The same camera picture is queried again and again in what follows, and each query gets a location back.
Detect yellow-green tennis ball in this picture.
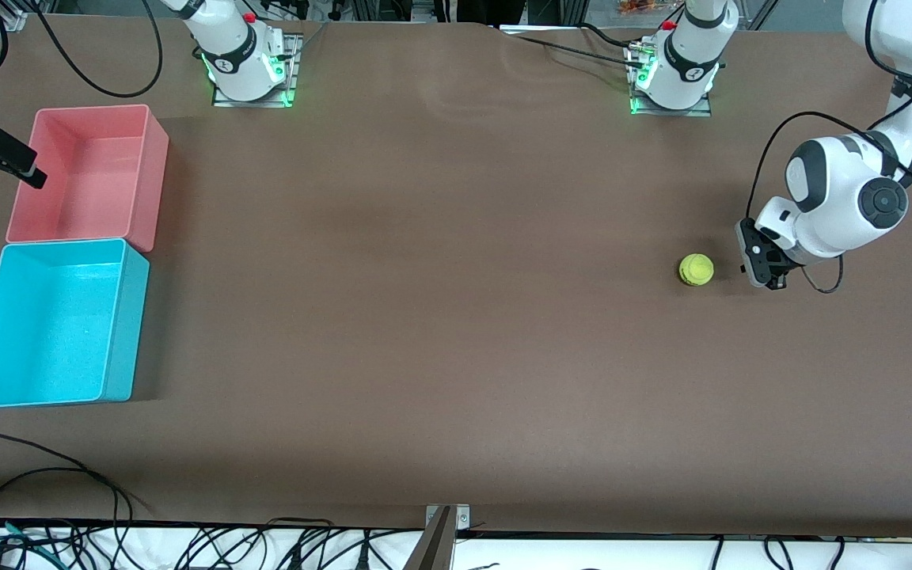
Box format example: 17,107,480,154
678,253,715,287

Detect pink plastic bin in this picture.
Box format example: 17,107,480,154
5,104,170,253

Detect blue plastic bin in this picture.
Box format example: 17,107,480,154
0,237,150,410

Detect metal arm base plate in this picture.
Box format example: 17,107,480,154
212,33,302,108
629,40,713,118

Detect black base power cable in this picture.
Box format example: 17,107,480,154
513,35,647,69
579,24,647,50

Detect thin black table cable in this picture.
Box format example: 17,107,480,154
0,431,153,523
0,467,121,525

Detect teal cable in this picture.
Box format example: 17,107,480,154
0,516,57,549

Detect metal post bracket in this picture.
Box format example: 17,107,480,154
425,503,472,530

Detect aluminium camera post profile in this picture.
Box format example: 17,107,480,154
402,507,457,570

